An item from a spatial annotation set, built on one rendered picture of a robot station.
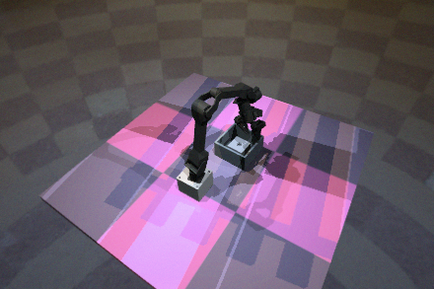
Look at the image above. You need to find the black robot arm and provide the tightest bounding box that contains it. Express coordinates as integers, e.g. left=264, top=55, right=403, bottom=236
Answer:
left=184, top=82, right=263, bottom=183

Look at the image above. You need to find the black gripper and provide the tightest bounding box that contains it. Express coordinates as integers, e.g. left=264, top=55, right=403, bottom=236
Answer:
left=234, top=108, right=266, bottom=140

